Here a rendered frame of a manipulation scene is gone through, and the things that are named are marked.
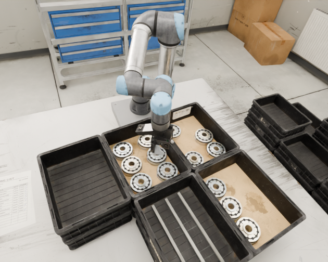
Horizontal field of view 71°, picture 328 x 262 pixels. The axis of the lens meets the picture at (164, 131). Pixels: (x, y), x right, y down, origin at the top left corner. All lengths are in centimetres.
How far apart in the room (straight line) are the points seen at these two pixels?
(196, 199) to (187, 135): 39
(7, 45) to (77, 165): 282
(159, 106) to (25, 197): 86
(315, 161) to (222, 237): 133
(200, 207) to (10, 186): 96
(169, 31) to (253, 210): 91
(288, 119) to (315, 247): 118
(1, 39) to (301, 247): 374
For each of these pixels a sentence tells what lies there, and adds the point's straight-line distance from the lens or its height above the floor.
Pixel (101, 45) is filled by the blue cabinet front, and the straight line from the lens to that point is 295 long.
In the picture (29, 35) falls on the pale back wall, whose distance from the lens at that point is 376.
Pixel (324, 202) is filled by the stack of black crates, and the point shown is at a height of 37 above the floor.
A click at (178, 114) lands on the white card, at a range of 137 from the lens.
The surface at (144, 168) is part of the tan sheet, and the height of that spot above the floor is 83.
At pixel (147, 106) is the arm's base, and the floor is 81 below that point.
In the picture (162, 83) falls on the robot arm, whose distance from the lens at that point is 90.
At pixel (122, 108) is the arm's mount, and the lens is 157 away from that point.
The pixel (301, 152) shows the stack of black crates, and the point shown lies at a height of 38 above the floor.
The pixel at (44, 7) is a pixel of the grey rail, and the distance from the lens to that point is 271.
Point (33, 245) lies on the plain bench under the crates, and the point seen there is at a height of 70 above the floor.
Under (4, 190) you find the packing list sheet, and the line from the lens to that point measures 145.
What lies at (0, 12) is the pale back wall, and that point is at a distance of 368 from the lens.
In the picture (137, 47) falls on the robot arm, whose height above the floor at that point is 133.
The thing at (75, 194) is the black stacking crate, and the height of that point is 83.
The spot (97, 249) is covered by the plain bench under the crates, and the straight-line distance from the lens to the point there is 117.
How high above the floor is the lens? 182
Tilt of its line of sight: 47 degrees down
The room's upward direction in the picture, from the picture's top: 6 degrees clockwise
